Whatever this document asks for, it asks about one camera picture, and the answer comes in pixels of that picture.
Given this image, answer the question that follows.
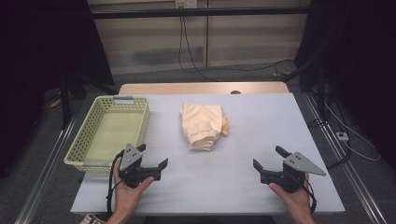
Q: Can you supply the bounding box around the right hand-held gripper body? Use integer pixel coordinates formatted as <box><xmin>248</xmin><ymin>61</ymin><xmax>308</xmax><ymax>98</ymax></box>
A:
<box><xmin>261</xmin><ymin>151</ymin><xmax>327</xmax><ymax>194</ymax></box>

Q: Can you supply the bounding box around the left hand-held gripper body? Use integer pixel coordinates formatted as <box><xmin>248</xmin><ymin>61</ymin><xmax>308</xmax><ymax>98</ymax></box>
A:
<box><xmin>119</xmin><ymin>143</ymin><xmax>163</xmax><ymax>189</ymax></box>

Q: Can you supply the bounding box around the pale green perforated plastic basket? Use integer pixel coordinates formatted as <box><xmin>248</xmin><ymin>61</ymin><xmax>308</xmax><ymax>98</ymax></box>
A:
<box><xmin>64</xmin><ymin>95</ymin><xmax>151</xmax><ymax>174</ymax></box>

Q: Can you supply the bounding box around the cream garment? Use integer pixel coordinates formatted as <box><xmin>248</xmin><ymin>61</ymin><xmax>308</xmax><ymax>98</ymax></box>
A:
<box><xmin>179</xmin><ymin>102</ymin><xmax>230</xmax><ymax>152</ymax></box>

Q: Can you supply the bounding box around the person's left hand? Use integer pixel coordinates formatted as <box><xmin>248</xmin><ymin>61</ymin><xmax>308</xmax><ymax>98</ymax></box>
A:
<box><xmin>112</xmin><ymin>158</ymin><xmax>156</xmax><ymax>216</ymax></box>

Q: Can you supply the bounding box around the person's right hand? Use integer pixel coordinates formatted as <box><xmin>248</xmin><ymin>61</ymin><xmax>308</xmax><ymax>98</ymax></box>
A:
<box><xmin>268</xmin><ymin>173</ymin><xmax>314</xmax><ymax>216</ymax></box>

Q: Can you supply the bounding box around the white table mat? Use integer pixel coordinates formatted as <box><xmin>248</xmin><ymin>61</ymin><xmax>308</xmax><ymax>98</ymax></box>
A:
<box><xmin>70</xmin><ymin>92</ymin><xmax>346</xmax><ymax>217</ymax></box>

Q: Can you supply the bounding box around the black metal stand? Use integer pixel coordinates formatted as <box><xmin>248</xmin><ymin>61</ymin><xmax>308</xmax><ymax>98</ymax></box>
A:
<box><xmin>298</xmin><ymin>55</ymin><xmax>332</xmax><ymax>123</ymax></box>

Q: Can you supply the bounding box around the black tripod stand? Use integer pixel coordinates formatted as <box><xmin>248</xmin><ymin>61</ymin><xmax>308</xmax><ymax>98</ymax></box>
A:
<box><xmin>58</xmin><ymin>70</ymin><xmax>120</xmax><ymax>131</ymax></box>

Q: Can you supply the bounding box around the black curtain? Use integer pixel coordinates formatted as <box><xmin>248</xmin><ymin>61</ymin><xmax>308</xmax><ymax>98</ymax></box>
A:
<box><xmin>293</xmin><ymin>0</ymin><xmax>396</xmax><ymax>161</ymax></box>
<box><xmin>0</xmin><ymin>0</ymin><xmax>115</xmax><ymax>179</ymax></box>

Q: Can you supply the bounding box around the black horizontal bar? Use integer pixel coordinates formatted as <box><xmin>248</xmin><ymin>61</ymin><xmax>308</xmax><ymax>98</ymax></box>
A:
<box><xmin>91</xmin><ymin>6</ymin><xmax>312</xmax><ymax>20</ymax></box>

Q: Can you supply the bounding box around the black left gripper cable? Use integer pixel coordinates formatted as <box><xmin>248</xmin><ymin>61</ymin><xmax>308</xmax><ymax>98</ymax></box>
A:
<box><xmin>106</xmin><ymin>150</ymin><xmax>126</xmax><ymax>216</ymax></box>

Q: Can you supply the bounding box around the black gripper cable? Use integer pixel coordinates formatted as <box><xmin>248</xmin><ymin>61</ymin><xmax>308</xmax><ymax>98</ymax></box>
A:
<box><xmin>106</xmin><ymin>150</ymin><xmax>126</xmax><ymax>216</ymax></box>
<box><xmin>298</xmin><ymin>177</ymin><xmax>318</xmax><ymax>215</ymax></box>

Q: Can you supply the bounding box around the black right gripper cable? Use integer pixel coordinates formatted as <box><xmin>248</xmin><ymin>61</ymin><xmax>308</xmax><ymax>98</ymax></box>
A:
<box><xmin>298</xmin><ymin>177</ymin><xmax>318</xmax><ymax>215</ymax></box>

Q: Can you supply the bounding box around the aluminium rail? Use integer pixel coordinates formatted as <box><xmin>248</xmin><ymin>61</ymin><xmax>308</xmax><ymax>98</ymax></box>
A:
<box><xmin>303</xmin><ymin>92</ymin><xmax>389</xmax><ymax>224</ymax></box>
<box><xmin>13</xmin><ymin>114</ymin><xmax>79</xmax><ymax>224</ymax></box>

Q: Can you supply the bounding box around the black floor cable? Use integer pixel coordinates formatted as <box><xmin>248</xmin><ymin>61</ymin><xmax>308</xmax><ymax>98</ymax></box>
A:
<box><xmin>306</xmin><ymin>117</ymin><xmax>353</xmax><ymax>171</ymax></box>

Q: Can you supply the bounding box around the white cable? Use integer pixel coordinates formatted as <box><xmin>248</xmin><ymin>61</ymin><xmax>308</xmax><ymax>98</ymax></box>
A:
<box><xmin>323</xmin><ymin>102</ymin><xmax>382</xmax><ymax>162</ymax></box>

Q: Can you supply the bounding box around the black cable along floor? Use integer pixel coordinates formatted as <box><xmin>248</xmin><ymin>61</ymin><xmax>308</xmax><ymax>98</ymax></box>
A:
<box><xmin>186</xmin><ymin>58</ymin><xmax>296</xmax><ymax>74</ymax></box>

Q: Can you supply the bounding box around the black hanging wall cable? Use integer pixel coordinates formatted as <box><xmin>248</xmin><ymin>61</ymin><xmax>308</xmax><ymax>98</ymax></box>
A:
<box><xmin>177</xmin><ymin>7</ymin><xmax>219</xmax><ymax>82</ymax></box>

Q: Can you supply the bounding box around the white wall socket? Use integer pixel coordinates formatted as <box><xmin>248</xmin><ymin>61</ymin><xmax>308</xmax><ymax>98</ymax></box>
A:
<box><xmin>174</xmin><ymin>0</ymin><xmax>198</xmax><ymax>9</ymax></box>

